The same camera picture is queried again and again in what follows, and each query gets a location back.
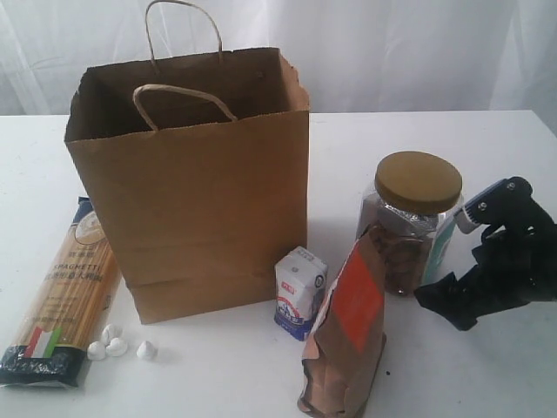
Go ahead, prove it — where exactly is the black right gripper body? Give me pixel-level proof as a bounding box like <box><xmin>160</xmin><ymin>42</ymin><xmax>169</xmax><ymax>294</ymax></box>
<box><xmin>472</xmin><ymin>208</ymin><xmax>556</xmax><ymax>305</ymax></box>

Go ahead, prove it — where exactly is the clear jar with wooden lid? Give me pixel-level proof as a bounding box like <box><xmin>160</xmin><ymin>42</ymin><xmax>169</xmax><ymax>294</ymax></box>
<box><xmin>356</xmin><ymin>151</ymin><xmax>463</xmax><ymax>296</ymax></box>

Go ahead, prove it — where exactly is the brown orange paper pouch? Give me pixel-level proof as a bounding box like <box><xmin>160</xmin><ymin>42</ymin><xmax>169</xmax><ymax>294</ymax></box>
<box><xmin>298</xmin><ymin>230</ymin><xmax>386</xmax><ymax>417</ymax></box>

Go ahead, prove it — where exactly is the white blue small packet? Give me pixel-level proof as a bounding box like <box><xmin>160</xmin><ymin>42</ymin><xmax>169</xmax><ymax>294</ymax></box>
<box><xmin>274</xmin><ymin>246</ymin><xmax>328</xmax><ymax>341</ymax></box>

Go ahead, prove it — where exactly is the spaghetti packet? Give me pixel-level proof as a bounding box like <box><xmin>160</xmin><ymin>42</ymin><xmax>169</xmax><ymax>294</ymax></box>
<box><xmin>1</xmin><ymin>197</ymin><xmax>121</xmax><ymax>388</ymax></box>

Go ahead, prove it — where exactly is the brown paper bag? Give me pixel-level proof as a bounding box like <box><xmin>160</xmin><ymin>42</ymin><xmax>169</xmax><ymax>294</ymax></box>
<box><xmin>63</xmin><ymin>0</ymin><xmax>311</xmax><ymax>325</ymax></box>

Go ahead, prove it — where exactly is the white candy piece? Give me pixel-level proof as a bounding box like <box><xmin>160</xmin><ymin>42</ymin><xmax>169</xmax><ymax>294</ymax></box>
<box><xmin>87</xmin><ymin>340</ymin><xmax>106</xmax><ymax>361</ymax></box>
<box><xmin>136</xmin><ymin>340</ymin><xmax>158</xmax><ymax>361</ymax></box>
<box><xmin>105</xmin><ymin>337</ymin><xmax>128</xmax><ymax>357</ymax></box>
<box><xmin>100</xmin><ymin>323</ymin><xmax>123</xmax><ymax>347</ymax></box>

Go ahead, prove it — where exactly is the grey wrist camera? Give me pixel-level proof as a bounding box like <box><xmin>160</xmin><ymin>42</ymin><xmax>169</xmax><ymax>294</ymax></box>
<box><xmin>454</xmin><ymin>177</ymin><xmax>533</xmax><ymax>234</ymax></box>

